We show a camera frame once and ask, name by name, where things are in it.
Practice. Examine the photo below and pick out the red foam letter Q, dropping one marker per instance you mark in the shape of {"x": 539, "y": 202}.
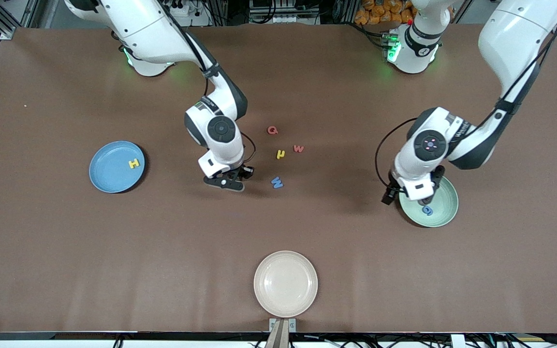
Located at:
{"x": 272, "y": 129}

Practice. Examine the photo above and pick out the beige plate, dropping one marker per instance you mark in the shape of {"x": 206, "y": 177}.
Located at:
{"x": 285, "y": 283}

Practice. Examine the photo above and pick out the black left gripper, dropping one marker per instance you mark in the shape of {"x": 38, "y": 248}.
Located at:
{"x": 437, "y": 177}

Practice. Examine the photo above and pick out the red foam letter w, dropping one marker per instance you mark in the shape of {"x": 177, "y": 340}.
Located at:
{"x": 298, "y": 148}

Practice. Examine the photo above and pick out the bag of orange objects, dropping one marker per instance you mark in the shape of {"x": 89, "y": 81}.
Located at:
{"x": 380, "y": 12}

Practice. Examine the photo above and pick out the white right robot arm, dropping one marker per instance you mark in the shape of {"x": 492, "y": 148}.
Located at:
{"x": 148, "y": 34}

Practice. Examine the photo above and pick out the dark blue letter q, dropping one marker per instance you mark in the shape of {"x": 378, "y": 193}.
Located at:
{"x": 427, "y": 210}

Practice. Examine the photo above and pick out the white power strip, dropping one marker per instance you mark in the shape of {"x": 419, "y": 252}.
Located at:
{"x": 184, "y": 20}

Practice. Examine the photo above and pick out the silver table edge rail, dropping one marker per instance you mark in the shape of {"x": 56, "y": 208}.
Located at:
{"x": 12, "y": 335}

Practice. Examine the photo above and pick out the blue foam letter W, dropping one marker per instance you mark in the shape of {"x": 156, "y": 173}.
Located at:
{"x": 277, "y": 182}

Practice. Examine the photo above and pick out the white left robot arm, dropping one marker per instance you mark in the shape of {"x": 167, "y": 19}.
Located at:
{"x": 515, "y": 34}

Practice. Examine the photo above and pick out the green plate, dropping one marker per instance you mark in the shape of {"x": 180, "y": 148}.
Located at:
{"x": 445, "y": 212}

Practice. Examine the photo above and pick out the small yellow letter h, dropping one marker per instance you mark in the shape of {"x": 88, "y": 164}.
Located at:
{"x": 281, "y": 154}

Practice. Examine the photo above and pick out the blue plate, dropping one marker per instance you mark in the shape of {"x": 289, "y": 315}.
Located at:
{"x": 109, "y": 169}

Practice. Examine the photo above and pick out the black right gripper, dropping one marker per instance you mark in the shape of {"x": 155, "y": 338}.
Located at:
{"x": 242, "y": 170}

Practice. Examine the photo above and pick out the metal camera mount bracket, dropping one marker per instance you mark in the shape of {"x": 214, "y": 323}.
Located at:
{"x": 282, "y": 333}

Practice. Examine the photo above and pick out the brown table cover sheet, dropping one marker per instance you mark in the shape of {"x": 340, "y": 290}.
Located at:
{"x": 162, "y": 241}

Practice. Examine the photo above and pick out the yellow capital letter H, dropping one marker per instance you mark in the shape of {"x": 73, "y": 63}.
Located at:
{"x": 134, "y": 163}

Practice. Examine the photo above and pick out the grey metal equipment rack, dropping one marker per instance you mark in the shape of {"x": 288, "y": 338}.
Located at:
{"x": 283, "y": 9}

